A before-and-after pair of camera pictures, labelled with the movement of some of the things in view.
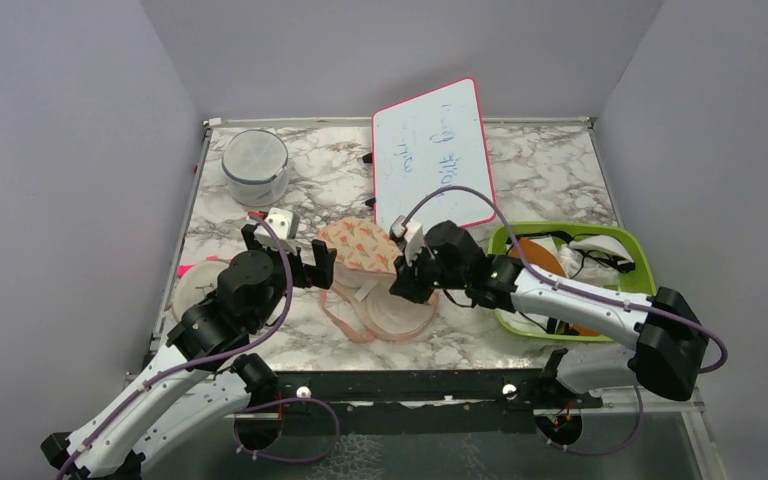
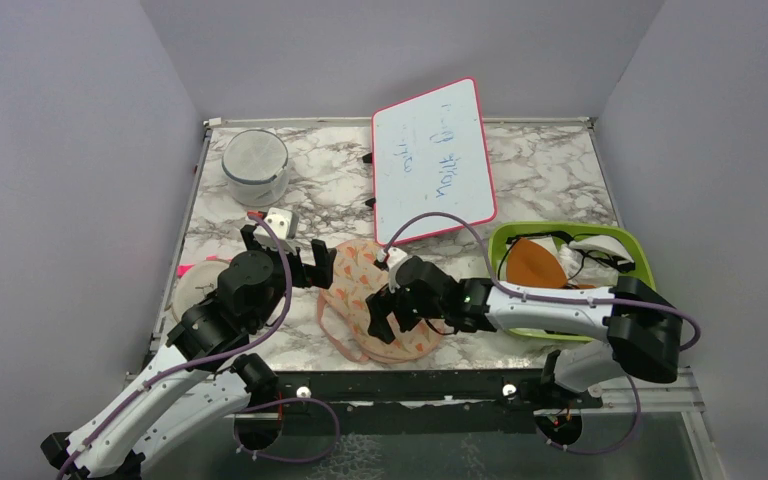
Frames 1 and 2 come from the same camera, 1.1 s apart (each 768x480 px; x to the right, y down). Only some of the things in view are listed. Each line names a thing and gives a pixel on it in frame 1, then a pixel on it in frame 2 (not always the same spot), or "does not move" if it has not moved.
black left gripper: x=320 y=274 does not move
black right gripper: x=406 y=284 to x=381 y=304
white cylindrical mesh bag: x=256 y=165 does not move
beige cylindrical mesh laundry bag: x=198 y=282 does not move
